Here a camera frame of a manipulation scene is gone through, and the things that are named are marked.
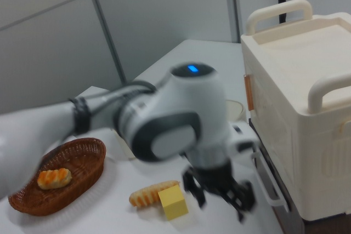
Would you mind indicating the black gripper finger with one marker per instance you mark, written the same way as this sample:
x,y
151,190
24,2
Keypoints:
x,y
196,191
241,199

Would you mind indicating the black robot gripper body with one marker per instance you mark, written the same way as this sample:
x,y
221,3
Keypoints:
x,y
212,175

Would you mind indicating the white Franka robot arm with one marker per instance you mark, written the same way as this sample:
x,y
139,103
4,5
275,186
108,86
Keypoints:
x,y
178,108

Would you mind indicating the yellow cube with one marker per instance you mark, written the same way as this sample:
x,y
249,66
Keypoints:
x,y
174,204

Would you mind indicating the long golden toy pastry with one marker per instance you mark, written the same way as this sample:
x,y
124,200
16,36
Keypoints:
x,y
145,194

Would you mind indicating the round cream lidded container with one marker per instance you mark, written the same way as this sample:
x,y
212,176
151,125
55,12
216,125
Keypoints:
x,y
235,109

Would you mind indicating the copper cooler latch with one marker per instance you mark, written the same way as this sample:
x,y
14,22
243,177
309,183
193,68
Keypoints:
x,y
248,91

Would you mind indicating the cream cooler box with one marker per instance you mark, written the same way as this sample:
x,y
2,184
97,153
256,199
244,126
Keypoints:
x,y
296,108

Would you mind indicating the brown wicker basket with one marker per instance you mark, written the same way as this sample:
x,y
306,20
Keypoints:
x,y
82,162

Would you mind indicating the small orange-striped toy bread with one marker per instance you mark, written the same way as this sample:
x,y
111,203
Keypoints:
x,y
55,178

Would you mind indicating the grey partition post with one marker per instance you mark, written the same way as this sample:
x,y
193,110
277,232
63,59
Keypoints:
x,y
105,25
233,6

